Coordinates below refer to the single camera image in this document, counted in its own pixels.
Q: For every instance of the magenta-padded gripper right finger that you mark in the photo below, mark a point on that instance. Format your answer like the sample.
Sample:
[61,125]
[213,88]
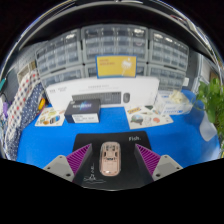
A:
[166,166]

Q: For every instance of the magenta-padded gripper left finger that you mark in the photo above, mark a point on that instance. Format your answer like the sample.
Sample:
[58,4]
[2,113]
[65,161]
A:
[60,166]

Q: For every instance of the translucent pink computer mouse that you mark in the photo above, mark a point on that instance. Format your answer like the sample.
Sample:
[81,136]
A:
[110,158]

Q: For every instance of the black mouse pad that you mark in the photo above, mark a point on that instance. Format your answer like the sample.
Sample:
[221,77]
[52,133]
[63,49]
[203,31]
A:
[126,166]

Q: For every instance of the navy polka dot cloth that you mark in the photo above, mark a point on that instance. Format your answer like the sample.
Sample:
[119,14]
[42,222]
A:
[30,113]

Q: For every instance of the small yellow plastic object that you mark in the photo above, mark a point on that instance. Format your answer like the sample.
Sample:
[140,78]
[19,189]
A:
[41,103]

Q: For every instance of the red blue checkered cloth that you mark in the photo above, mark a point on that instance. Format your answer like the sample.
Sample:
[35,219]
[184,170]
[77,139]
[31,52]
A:
[23,96]

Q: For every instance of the purple plastic bag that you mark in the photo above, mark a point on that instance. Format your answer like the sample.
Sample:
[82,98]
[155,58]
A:
[4,110]

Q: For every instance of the green plant in white pot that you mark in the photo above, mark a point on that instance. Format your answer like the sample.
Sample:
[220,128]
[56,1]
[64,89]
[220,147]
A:
[211,100]

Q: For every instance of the white keyboard packaging box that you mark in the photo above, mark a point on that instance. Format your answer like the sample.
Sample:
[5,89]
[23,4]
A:
[100,86]

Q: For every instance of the white woven basket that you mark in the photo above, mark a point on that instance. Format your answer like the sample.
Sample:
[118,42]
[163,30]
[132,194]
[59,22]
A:
[25,71]

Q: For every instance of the yellow and blue box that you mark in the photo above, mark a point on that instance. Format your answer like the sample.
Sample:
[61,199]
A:
[113,66]

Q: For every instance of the grey pegboard panel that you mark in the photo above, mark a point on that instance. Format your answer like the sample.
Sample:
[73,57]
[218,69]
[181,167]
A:
[25,58]

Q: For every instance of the dark overhead shelf unit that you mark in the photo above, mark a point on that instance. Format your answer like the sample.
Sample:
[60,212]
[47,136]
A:
[100,16]

